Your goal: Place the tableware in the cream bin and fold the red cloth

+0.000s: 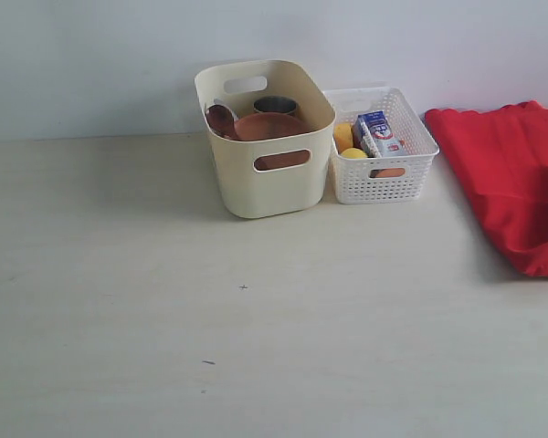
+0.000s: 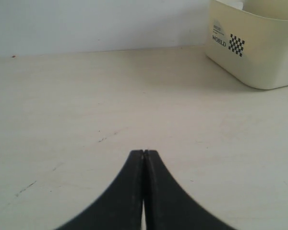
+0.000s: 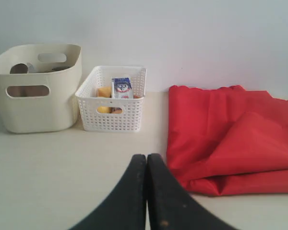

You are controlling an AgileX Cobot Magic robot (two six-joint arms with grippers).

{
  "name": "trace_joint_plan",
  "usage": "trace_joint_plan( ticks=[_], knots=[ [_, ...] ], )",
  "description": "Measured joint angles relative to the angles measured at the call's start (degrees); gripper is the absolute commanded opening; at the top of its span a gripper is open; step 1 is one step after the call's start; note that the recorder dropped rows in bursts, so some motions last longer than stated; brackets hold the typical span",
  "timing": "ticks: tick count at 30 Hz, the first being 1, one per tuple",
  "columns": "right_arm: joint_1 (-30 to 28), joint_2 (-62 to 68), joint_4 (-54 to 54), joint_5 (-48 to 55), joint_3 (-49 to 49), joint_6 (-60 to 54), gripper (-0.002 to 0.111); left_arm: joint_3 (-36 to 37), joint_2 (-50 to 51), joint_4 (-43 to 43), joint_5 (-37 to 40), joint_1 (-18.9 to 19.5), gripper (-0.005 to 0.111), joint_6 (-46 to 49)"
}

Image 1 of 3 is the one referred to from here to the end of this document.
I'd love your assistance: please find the brown wooden plate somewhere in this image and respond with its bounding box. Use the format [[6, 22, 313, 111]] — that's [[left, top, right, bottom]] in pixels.
[[234, 112, 311, 172]]

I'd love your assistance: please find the yellow lemon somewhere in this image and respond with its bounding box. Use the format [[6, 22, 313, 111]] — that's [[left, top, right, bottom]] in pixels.
[[341, 148, 368, 160]]

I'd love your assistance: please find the yellow cheese wedge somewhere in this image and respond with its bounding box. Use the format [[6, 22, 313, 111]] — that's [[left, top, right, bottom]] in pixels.
[[333, 122, 353, 154]]

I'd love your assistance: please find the brown wooden spoon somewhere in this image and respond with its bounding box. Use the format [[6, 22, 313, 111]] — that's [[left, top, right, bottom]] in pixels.
[[205, 104, 239, 141]]

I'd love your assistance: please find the stainless steel cup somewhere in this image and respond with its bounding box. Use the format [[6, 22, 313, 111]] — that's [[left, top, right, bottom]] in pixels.
[[253, 96, 298, 116]]

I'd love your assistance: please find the blue white milk carton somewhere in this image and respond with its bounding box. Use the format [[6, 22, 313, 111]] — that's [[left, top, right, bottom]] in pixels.
[[353, 110, 407, 158]]

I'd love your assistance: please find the red scalloped cloth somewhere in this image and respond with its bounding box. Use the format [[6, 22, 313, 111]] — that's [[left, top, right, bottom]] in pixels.
[[425, 100, 548, 277]]

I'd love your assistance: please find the cream plastic bin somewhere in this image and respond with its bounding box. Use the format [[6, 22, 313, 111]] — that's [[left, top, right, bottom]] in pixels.
[[195, 60, 335, 219]]

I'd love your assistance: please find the white woven plastic basket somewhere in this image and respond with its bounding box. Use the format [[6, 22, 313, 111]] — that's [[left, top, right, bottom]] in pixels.
[[324, 87, 439, 204]]

